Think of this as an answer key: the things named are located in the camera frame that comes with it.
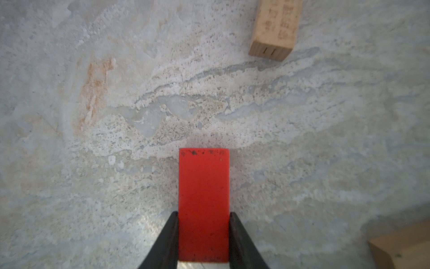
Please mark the red rectangular block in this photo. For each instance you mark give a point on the red rectangular block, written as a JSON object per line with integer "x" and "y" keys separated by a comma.
{"x": 204, "y": 205}

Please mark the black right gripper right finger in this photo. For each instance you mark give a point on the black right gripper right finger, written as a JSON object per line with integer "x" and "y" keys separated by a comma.
{"x": 243, "y": 253}

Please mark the plain wooden block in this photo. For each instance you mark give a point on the plain wooden block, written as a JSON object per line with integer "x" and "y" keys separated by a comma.
{"x": 408, "y": 248}

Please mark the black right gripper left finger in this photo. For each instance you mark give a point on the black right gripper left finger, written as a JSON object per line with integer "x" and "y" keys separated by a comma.
{"x": 164, "y": 252}

